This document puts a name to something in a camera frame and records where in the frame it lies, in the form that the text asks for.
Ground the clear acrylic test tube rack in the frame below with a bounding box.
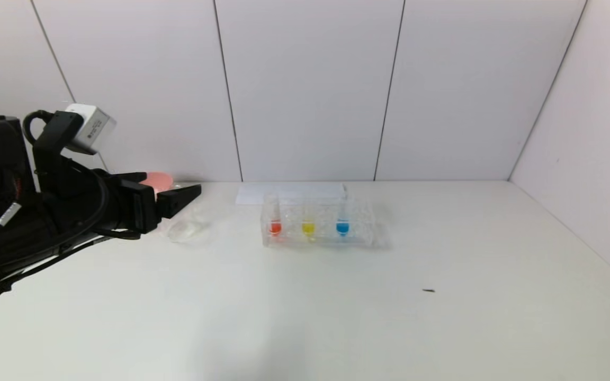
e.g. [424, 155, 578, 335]
[261, 195, 377, 248]

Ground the clear glass beaker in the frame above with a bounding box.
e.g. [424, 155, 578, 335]
[159, 183, 208, 244]

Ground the test tube with blue pigment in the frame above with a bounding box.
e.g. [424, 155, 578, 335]
[336, 190, 352, 237]

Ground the test tube with red pigment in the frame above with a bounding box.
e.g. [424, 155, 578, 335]
[267, 195, 283, 237]

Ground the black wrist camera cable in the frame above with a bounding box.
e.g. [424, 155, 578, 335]
[22, 110, 110, 233]

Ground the test tube with yellow pigment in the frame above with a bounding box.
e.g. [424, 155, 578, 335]
[302, 197, 317, 238]

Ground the white paper sheet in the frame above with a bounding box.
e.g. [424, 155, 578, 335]
[236, 183, 348, 206]

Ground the pink plastic bowl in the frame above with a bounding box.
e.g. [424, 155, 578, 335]
[140, 172, 174, 194]

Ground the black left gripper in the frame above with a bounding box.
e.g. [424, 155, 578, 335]
[59, 171, 202, 234]

